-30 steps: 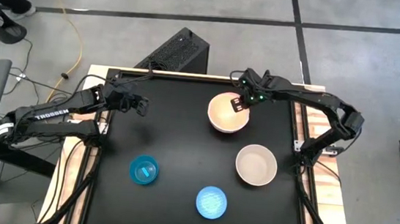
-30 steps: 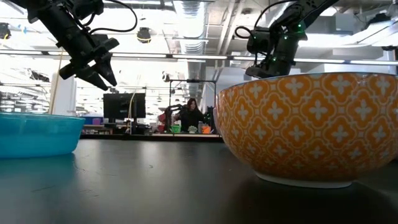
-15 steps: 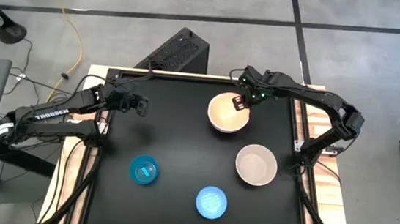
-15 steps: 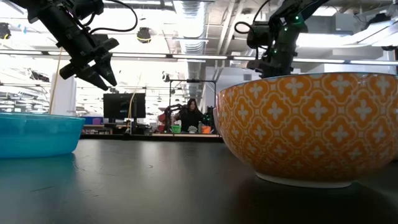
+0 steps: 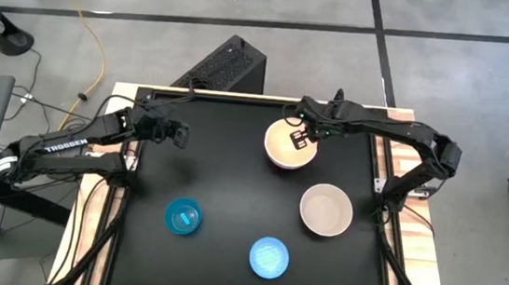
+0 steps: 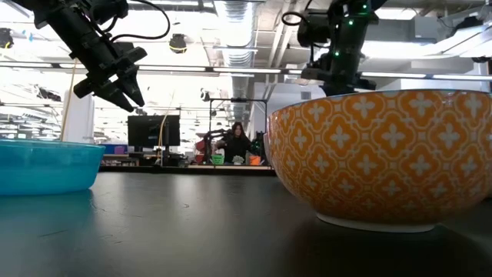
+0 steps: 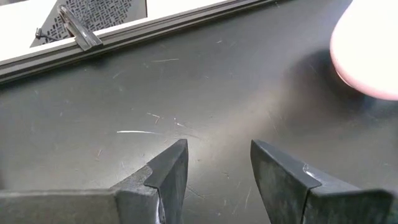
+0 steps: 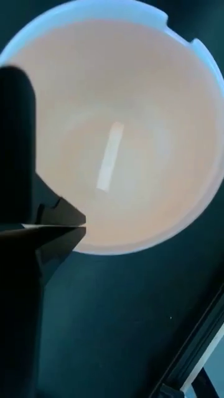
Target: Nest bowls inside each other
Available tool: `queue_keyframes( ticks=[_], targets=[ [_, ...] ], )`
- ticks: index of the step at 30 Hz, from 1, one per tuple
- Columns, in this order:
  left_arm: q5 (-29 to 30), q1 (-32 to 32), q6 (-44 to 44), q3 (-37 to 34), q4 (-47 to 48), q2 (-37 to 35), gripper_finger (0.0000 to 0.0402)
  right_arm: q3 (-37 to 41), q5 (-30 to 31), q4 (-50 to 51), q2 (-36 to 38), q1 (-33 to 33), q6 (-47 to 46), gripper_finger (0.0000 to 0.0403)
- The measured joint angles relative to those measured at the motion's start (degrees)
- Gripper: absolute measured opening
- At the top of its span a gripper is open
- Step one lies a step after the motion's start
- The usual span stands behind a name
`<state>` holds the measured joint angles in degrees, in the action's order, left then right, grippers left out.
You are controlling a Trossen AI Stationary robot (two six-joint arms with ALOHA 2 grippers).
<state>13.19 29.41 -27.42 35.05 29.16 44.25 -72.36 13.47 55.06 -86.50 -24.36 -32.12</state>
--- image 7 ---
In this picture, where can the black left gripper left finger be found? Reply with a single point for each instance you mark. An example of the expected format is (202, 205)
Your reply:
(93, 205)

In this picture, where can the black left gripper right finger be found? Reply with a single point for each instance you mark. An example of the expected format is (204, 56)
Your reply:
(311, 202)

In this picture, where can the large pink bowl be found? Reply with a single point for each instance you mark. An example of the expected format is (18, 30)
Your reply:
(367, 49)

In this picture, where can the dark perforated metal panel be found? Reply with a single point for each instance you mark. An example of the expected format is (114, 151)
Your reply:
(102, 12)

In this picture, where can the grey metal rail bracket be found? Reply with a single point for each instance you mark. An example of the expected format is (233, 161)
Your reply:
(79, 31)

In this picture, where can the black aluminium table edge rail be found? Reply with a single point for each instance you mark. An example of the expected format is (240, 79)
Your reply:
(149, 31)

